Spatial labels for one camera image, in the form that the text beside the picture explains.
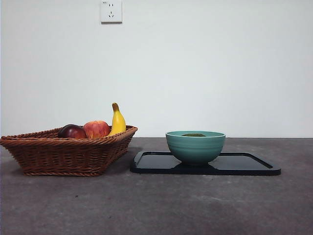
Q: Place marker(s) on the green avocado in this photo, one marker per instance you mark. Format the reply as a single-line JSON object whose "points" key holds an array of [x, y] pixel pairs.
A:
{"points": [[193, 134]]}

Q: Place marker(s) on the teal ceramic bowl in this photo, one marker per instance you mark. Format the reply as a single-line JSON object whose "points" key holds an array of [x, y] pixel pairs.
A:
{"points": [[195, 149]]}

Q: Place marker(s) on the yellow banana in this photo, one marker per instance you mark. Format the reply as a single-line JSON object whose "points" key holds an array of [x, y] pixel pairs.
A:
{"points": [[118, 122]]}

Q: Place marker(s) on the red apple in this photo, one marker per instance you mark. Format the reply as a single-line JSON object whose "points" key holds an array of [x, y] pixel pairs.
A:
{"points": [[96, 129]]}

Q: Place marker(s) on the dark red plum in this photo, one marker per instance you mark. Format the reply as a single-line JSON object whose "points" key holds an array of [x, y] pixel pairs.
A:
{"points": [[72, 132]]}

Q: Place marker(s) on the black rectangular tray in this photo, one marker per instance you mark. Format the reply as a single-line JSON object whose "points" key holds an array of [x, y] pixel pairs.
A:
{"points": [[244, 166]]}

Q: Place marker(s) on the brown wicker basket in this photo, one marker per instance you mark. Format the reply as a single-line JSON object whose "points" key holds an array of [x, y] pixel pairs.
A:
{"points": [[61, 157]]}

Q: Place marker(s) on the white wall socket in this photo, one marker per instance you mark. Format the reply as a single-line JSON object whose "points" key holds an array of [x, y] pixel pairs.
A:
{"points": [[111, 12]]}

